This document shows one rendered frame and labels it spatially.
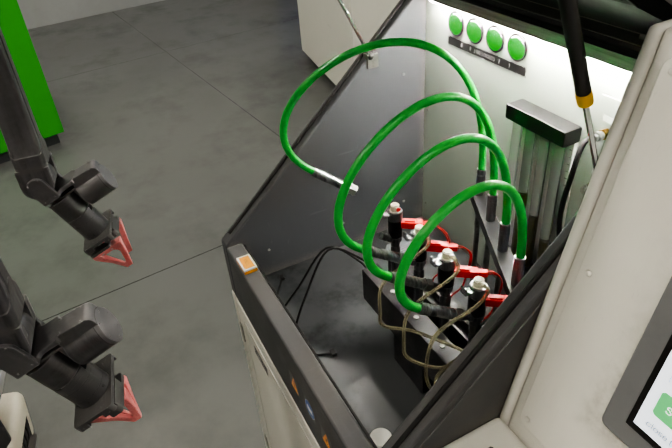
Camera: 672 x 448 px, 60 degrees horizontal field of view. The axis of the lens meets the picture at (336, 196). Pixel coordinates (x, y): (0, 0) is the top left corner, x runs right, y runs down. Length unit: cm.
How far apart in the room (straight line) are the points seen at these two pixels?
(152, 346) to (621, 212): 209
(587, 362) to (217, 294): 206
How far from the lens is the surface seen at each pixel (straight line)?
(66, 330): 86
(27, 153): 119
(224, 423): 222
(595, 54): 98
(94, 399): 95
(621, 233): 75
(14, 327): 84
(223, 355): 242
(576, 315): 81
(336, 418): 100
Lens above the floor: 176
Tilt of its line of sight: 33 degrees down
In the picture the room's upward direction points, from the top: 5 degrees counter-clockwise
